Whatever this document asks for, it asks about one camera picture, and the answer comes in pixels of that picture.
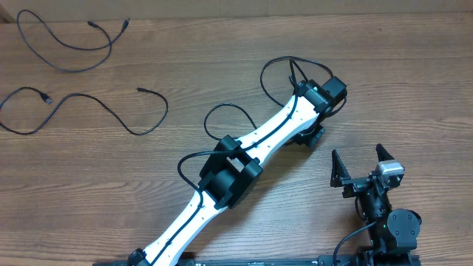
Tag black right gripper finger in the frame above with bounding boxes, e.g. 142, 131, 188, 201
375, 143, 394, 162
330, 149, 350, 187

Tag braided black USB-C cable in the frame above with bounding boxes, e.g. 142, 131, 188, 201
203, 55, 336, 147

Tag thin black USB-A cable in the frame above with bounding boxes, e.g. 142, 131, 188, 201
0, 86, 169, 137

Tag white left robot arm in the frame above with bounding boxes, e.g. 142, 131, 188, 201
126, 77, 347, 266

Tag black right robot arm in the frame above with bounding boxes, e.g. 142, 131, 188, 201
330, 143, 422, 255

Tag thick smooth black USB cable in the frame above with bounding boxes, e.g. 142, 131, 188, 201
16, 9, 131, 74

